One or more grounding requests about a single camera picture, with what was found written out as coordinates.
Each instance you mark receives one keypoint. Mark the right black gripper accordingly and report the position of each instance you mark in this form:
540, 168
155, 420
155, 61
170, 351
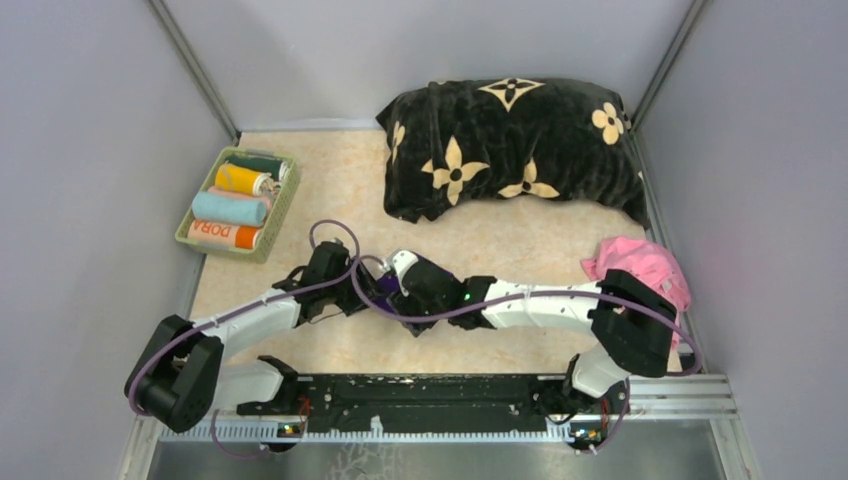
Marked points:
405, 304

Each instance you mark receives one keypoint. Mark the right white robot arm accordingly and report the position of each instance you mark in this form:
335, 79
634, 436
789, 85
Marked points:
630, 322

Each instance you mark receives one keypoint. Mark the yellow rolled towel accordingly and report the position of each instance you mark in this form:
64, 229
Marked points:
237, 179

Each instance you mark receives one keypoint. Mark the light blue towel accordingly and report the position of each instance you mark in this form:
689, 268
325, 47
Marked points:
217, 208

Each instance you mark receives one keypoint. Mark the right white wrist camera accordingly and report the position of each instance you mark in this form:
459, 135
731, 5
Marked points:
400, 262

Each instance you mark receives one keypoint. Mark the black floral blanket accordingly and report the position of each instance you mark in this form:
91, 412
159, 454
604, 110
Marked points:
554, 139

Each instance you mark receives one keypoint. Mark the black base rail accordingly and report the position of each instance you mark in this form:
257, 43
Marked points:
421, 404

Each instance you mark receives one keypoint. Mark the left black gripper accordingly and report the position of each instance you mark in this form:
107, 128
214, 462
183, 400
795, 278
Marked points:
353, 303

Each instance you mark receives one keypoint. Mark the orange DORA rolled towel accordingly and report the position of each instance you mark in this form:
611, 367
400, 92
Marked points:
223, 235

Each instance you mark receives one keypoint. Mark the pink rolled towel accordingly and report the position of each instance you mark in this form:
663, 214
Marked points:
261, 199

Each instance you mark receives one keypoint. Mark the purple towel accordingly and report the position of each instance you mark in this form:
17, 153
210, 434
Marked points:
386, 291

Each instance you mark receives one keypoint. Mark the green plastic basket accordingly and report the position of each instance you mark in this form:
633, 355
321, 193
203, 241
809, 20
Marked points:
282, 194

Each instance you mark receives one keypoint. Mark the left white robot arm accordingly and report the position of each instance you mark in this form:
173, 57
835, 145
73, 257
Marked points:
182, 376

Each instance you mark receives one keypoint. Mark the dark green rolled towel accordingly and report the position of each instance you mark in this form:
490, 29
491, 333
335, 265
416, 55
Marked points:
276, 168

